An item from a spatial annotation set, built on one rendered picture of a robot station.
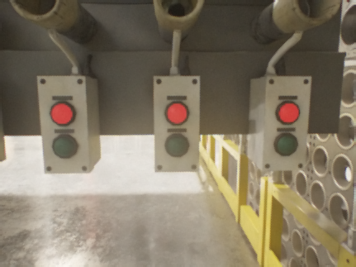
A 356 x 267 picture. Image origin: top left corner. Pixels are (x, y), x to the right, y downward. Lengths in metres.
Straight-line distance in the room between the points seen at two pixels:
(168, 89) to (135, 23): 0.18
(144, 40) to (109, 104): 0.14
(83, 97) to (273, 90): 0.29
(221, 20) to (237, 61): 0.09
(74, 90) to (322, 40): 0.46
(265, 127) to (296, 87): 0.08
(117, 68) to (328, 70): 0.39
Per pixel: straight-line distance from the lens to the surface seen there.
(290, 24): 0.45
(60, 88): 0.47
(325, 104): 0.62
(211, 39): 0.58
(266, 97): 0.47
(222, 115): 0.55
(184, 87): 0.45
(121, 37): 0.58
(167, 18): 0.38
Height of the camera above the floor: 0.75
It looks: 9 degrees down
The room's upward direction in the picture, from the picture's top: straight up
